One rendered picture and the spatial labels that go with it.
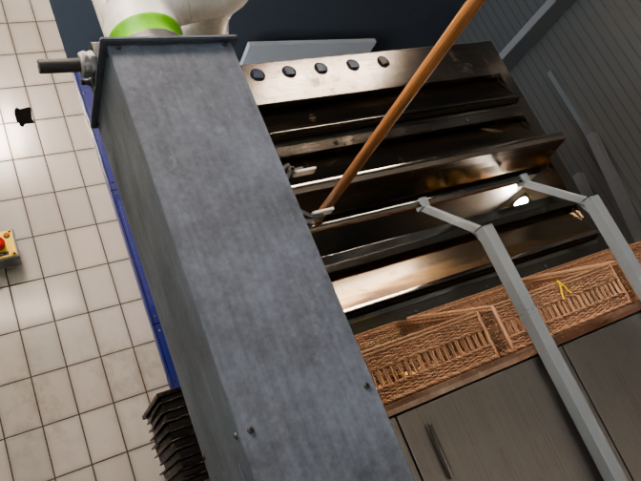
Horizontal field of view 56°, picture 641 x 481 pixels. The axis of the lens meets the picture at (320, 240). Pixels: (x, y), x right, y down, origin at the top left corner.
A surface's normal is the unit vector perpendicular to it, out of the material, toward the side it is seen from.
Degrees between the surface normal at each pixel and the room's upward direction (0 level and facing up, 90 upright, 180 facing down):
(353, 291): 70
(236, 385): 90
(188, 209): 90
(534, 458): 90
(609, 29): 90
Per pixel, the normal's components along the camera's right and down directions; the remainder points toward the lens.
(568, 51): -0.84, 0.19
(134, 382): 0.32, -0.43
